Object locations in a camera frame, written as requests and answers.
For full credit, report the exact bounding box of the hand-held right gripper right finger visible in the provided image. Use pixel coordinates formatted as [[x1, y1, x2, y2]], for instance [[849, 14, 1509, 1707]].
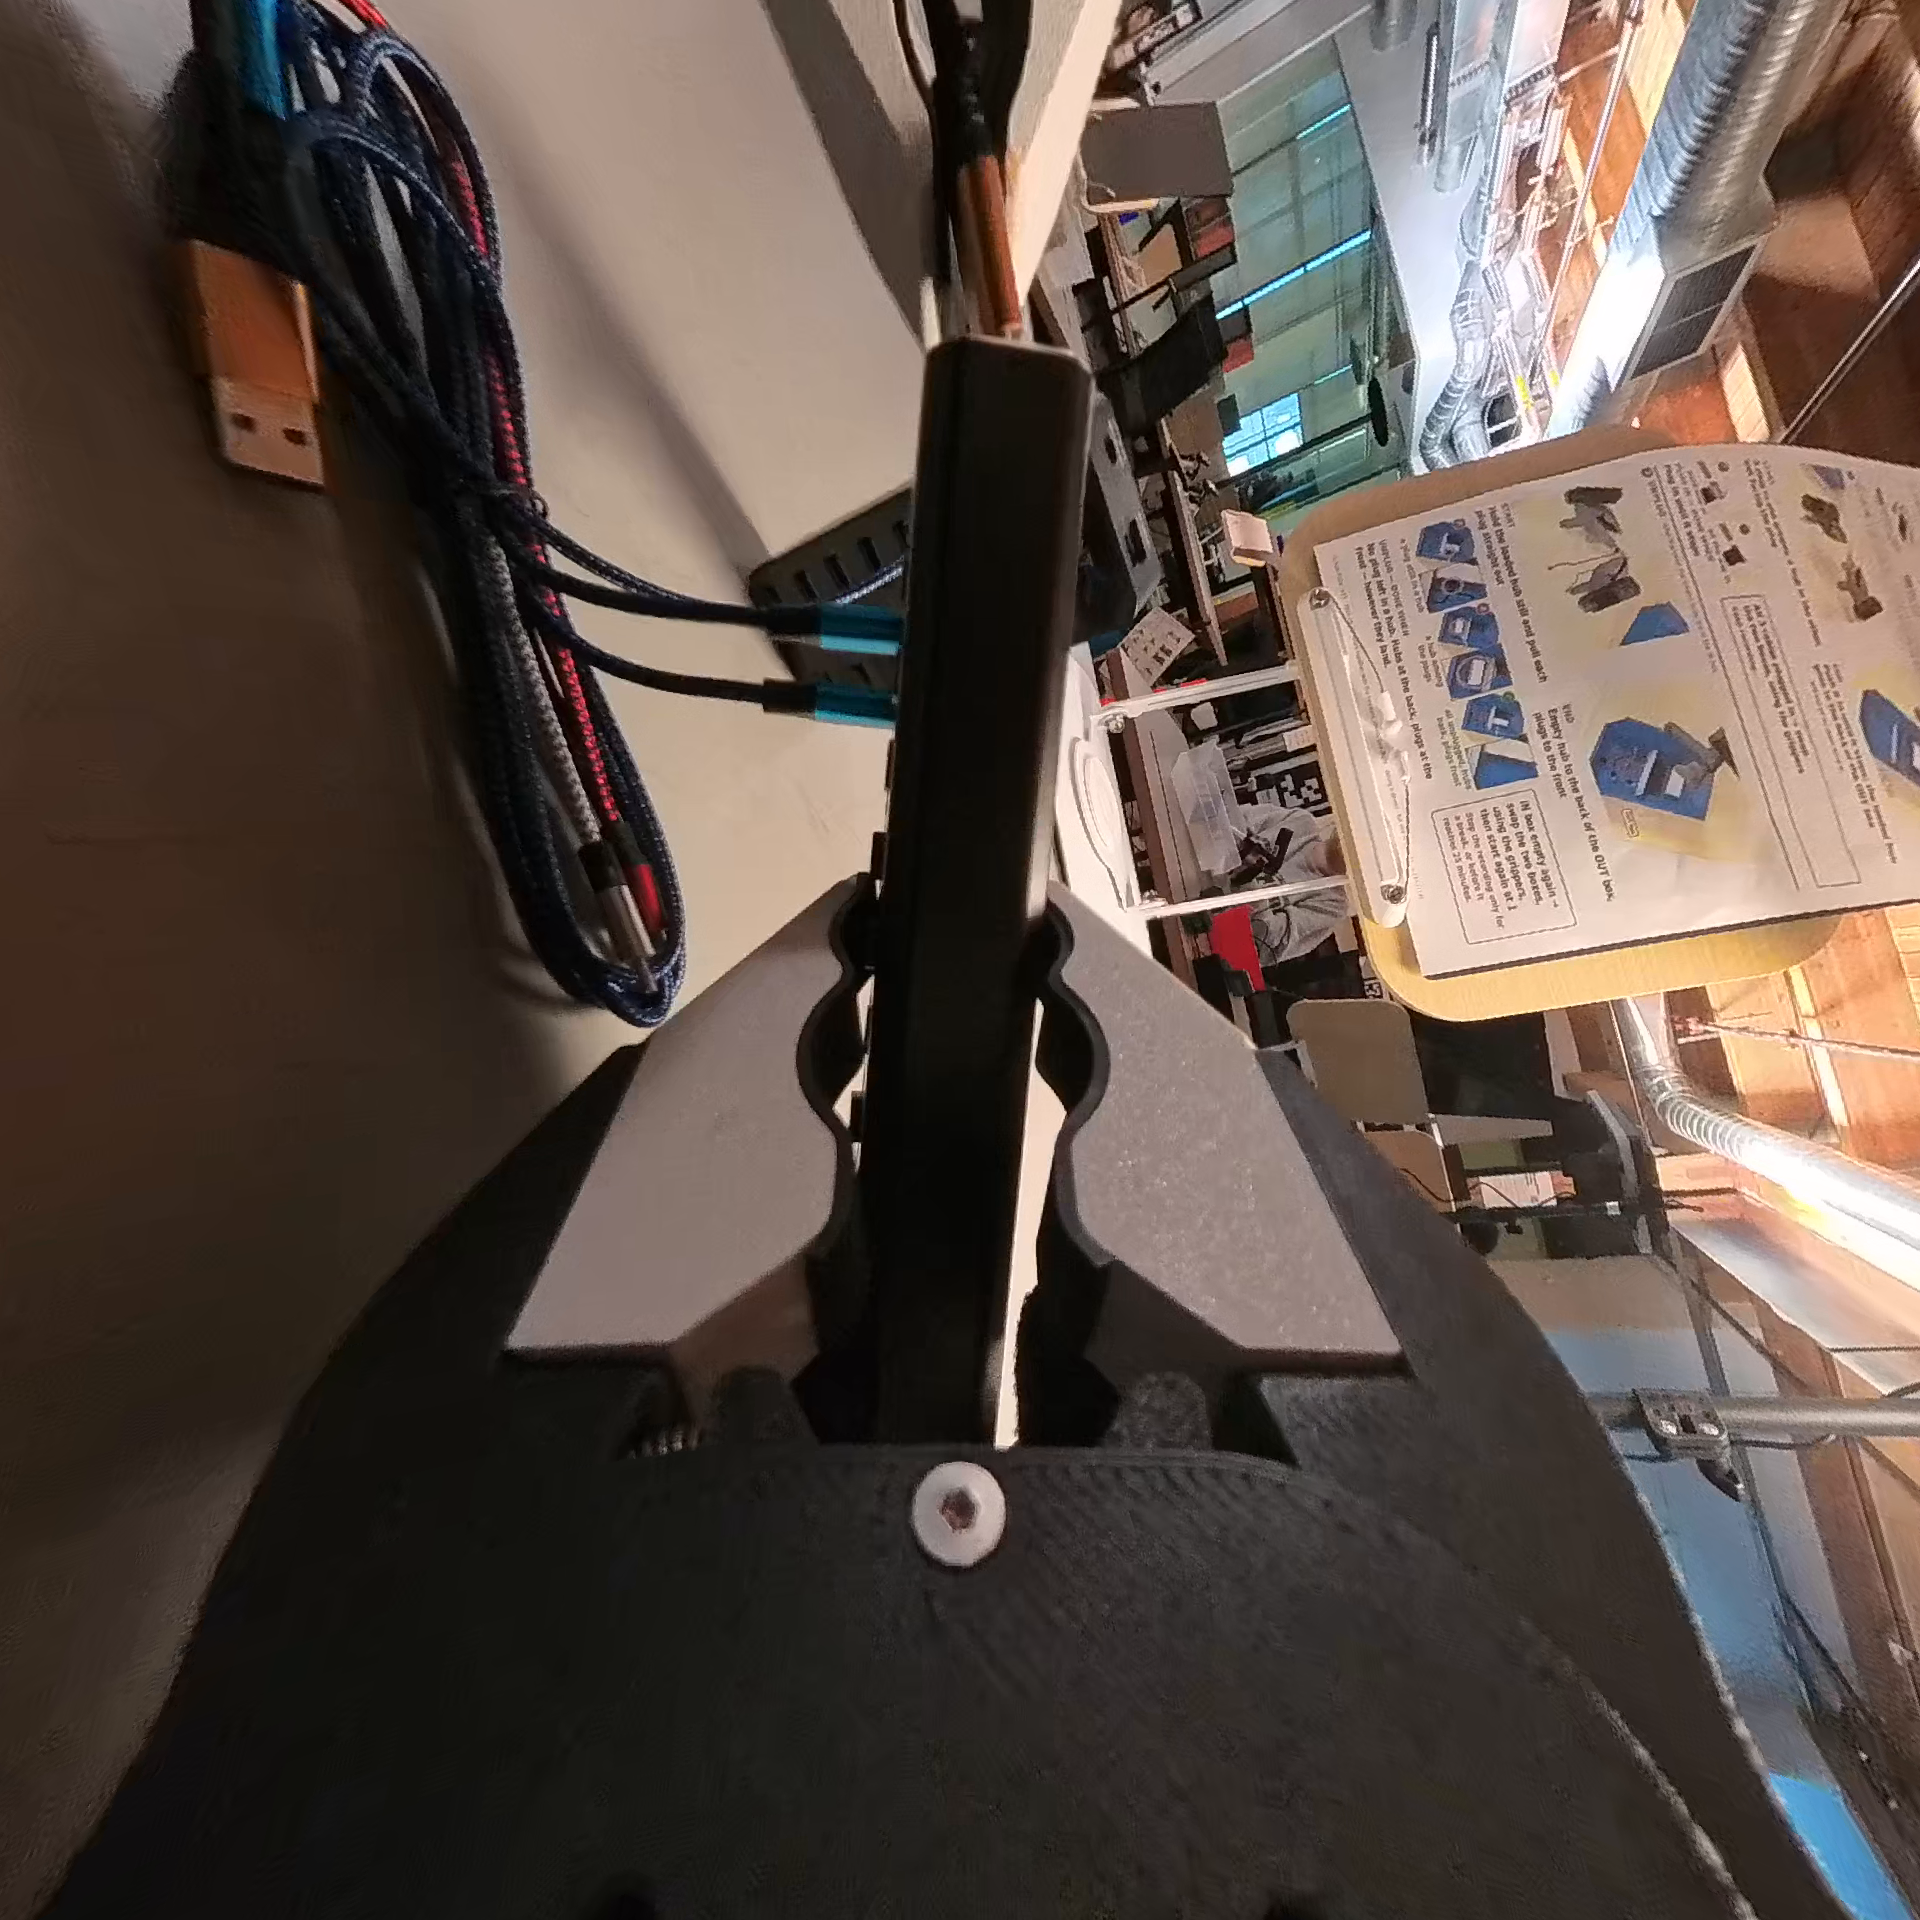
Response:
[[1031, 881, 1414, 1419]]

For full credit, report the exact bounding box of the white lamp stand base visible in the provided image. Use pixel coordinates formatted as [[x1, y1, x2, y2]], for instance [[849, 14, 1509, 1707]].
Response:
[[1052, 510, 1421, 925]]

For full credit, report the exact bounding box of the bundle of braided cables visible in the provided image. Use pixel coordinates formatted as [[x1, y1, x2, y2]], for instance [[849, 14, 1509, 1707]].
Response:
[[166, 0, 697, 1030]]

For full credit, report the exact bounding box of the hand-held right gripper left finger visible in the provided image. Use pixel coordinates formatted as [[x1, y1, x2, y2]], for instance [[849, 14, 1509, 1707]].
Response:
[[504, 879, 883, 1419]]

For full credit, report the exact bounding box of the illustrated instruction sheet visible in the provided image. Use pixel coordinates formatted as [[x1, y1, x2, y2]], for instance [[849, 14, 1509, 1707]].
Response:
[[1312, 440, 1920, 980]]

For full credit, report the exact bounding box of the thick black usb hub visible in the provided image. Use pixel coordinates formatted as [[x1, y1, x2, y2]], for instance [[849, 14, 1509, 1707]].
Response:
[[748, 401, 1168, 644]]

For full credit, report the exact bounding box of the silver ventilation duct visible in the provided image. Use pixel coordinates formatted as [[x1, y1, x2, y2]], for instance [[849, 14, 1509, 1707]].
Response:
[[1612, 994, 1920, 1247], [1411, 0, 1832, 468]]

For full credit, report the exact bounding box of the slim black usb hub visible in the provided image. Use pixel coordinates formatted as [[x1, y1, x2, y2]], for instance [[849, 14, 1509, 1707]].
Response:
[[863, 335, 1094, 1448]]

